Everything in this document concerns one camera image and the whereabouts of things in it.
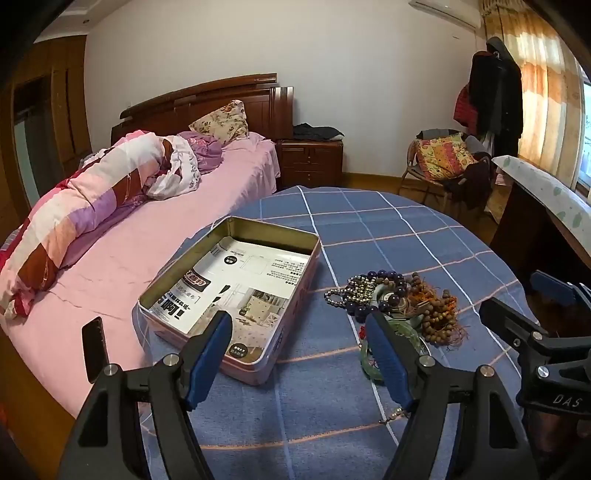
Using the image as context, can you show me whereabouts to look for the black hanging coat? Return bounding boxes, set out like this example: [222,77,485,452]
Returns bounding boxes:
[468,37,524,158]

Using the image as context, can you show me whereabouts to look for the silver bead bracelet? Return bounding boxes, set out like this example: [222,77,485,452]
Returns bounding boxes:
[324,273,377,308]

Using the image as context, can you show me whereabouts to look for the large wooden bead bracelet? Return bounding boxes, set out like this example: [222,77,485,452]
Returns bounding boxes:
[411,277,459,346]

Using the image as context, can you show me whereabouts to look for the wooden headboard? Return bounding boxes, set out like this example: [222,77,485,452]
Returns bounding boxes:
[111,73,294,144]

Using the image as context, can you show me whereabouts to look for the printed paper liner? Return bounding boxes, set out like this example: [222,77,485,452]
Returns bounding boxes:
[154,236,312,365]

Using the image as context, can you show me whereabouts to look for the pale jade bangle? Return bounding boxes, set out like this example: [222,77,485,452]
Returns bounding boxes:
[369,281,426,325]

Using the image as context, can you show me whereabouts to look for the colourful patterned cushion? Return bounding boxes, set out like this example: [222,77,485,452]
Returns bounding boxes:
[416,134,476,182]

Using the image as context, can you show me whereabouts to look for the white air conditioner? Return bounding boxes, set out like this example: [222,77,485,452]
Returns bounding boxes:
[409,0,483,31]

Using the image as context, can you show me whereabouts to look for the patchwork quilt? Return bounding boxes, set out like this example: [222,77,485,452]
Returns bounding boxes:
[0,130,201,319]

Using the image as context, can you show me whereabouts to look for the dark wooden desk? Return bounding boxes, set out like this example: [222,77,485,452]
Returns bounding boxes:
[489,182,591,296]

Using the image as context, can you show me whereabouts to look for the wooden wardrobe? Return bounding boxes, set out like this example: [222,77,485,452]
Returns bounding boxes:
[0,34,93,232]

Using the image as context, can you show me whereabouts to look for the purple blanket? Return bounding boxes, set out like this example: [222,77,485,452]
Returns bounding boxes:
[178,130,227,174]

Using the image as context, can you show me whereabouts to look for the purple bead bracelet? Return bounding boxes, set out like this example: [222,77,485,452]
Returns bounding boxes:
[353,269,409,324]

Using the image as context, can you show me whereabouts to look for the bed with pink sheet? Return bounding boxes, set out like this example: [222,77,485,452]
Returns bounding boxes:
[0,131,282,416]

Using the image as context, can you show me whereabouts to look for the floral pillow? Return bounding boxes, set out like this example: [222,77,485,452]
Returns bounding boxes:
[188,99,250,146]

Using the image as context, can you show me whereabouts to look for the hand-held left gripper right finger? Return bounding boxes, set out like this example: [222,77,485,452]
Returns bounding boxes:
[365,311,541,480]

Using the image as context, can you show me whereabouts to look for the dark maroon garment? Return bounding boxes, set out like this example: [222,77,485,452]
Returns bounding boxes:
[443,157,492,210]

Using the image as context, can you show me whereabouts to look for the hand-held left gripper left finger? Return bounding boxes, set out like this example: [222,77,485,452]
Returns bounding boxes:
[55,310,234,480]

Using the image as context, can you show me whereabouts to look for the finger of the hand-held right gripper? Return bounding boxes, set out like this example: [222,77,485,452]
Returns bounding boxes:
[530,270,591,335]
[479,298,591,368]

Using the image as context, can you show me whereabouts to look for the person's right hand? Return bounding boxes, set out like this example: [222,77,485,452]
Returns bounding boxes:
[526,408,591,480]

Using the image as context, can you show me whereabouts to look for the window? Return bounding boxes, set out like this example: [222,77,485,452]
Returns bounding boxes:
[573,69,591,195]

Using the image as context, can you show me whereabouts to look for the red hanging garment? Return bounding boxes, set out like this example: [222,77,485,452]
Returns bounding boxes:
[454,83,472,125]

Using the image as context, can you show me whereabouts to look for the orange patterned curtain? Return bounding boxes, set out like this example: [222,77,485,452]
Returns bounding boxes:
[480,0,585,190]

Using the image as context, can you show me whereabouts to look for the wooden nightstand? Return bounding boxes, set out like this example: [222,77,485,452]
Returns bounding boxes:
[276,138,345,192]

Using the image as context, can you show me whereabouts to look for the pink metal tin box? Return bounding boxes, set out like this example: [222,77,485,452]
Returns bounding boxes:
[137,215,323,387]

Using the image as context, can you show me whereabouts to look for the dark folded clothes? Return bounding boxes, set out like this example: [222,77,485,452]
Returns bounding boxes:
[292,122,345,141]

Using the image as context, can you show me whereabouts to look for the wooden chair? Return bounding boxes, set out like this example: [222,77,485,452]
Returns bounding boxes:
[399,129,492,208]

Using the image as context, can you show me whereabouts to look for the green jade bangle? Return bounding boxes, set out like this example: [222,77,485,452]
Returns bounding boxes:
[359,318,435,383]

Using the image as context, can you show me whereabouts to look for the black phone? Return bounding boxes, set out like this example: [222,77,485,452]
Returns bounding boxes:
[82,316,110,384]

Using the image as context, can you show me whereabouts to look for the white patterned desk cover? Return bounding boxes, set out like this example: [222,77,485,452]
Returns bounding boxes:
[492,156,591,271]

